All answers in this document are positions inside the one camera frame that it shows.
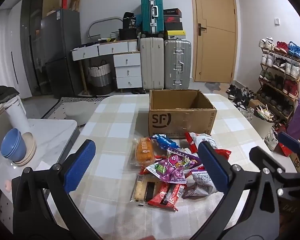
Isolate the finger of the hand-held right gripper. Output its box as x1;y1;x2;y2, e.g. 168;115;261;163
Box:
277;132;300;173
249;146;300;180

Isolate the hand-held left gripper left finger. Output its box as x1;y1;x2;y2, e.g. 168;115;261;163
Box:
12;139;105;240

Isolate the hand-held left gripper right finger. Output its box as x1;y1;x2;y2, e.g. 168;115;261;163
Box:
190;141;280;240

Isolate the white printed snack packet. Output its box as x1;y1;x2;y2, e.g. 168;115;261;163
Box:
190;169;214;187

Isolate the white red snack bag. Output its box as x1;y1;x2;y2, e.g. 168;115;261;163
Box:
185;132;217;153

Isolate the white orange packet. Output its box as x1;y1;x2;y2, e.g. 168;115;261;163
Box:
181;181;218;200

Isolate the purple candy packet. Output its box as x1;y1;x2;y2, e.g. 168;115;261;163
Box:
146;148;203;183

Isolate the blue cookie packet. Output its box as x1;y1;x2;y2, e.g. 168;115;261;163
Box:
150;134;180;150

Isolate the red black wafer packet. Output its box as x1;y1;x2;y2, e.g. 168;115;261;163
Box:
148;182;187;211

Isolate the brown cardboard box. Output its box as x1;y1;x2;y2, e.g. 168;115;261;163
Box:
148;89;217;138

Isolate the clear cracker packet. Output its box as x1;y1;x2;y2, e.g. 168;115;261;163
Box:
130;174;158;203

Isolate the orange cake packet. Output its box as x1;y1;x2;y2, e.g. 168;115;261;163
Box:
132;137;157;167

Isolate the red gift box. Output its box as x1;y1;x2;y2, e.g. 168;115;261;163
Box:
277;142;295;157

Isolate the white sneaker pair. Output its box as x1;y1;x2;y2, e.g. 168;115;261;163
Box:
264;127;280;151

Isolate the printed cardboard carton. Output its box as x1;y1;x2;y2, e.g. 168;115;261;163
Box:
289;152;300;173

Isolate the white trash bin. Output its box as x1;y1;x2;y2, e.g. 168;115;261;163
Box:
249;106;276;141

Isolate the marble side table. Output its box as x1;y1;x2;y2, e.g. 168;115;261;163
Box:
0;118;78;232

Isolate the white pouf stool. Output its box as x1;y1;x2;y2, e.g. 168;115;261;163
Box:
66;102;96;126

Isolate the pile of dark shoes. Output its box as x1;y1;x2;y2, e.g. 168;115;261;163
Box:
226;83;256;111

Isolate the blue bowl stack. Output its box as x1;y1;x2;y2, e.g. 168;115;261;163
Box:
0;128;27;163

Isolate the shoe rack with shoes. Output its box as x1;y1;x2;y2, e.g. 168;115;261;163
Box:
258;36;300;117

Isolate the grey door mat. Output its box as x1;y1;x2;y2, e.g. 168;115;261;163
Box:
204;82;222;93

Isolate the white thermos jug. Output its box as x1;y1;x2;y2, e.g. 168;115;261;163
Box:
3;96;31;135

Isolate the woven laundry basket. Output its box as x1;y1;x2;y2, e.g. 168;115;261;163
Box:
87;60;113;96

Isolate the dark cloth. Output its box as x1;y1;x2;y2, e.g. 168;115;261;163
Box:
0;86;21;108

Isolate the silver suitcase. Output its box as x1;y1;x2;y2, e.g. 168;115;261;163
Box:
164;39;192;90

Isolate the white drawer desk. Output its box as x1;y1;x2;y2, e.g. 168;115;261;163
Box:
71;39;143;90

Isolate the grey refrigerator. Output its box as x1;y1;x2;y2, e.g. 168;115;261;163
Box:
41;8;85;98

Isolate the beige suitcase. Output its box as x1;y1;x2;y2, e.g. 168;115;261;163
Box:
139;37;165;91

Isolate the wooden door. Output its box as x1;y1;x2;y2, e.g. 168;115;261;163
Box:
190;0;238;83

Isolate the yellow black shoe box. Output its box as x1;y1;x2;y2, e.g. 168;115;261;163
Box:
164;30;186;40

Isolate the dark glass cabinet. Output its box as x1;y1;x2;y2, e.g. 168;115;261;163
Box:
19;0;45;96

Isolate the black fabric bag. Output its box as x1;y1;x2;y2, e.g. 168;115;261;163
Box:
118;28;141;41

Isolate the plain black shoe box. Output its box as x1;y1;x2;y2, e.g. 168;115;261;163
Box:
164;22;184;32

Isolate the black printed bag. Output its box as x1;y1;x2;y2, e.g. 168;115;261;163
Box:
122;12;137;29

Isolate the teal suitcase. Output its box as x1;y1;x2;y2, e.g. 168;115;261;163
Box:
141;0;165;37

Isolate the white arched frame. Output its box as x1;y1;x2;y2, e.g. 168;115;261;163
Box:
87;17;123;40

